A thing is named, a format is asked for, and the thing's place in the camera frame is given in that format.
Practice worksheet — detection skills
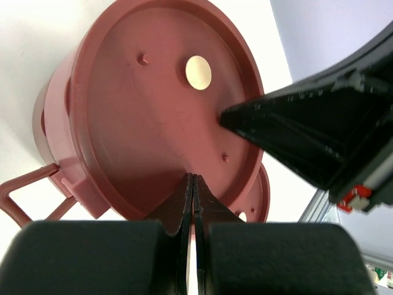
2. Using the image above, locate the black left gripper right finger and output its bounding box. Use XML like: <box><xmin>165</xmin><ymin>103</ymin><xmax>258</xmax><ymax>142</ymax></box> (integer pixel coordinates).
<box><xmin>193</xmin><ymin>175</ymin><xmax>375</xmax><ymax>294</ymax></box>

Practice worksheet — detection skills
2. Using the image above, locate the dark red lid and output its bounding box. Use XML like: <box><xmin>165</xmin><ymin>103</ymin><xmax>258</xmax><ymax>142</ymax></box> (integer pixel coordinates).
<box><xmin>69</xmin><ymin>0</ymin><xmax>265</xmax><ymax>221</ymax></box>
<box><xmin>230</xmin><ymin>164</ymin><xmax>270</xmax><ymax>223</ymax></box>

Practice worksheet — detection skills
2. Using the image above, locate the dark red lid back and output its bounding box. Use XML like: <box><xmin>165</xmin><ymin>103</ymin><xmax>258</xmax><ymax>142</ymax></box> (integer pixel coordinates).
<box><xmin>69</xmin><ymin>0</ymin><xmax>265</xmax><ymax>221</ymax></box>

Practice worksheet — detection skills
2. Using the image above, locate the right aluminium post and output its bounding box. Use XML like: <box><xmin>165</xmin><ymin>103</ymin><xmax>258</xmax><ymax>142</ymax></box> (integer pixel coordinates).
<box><xmin>298</xmin><ymin>189</ymin><xmax>330</xmax><ymax>223</ymax></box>

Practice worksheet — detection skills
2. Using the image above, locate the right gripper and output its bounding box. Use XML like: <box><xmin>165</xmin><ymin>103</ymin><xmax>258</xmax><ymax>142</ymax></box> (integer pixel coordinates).
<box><xmin>220</xmin><ymin>24</ymin><xmax>392</xmax><ymax>213</ymax></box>

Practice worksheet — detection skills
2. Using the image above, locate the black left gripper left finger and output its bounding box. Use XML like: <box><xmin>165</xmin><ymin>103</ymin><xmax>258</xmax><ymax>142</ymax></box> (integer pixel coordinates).
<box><xmin>1</xmin><ymin>173</ymin><xmax>193</xmax><ymax>294</ymax></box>

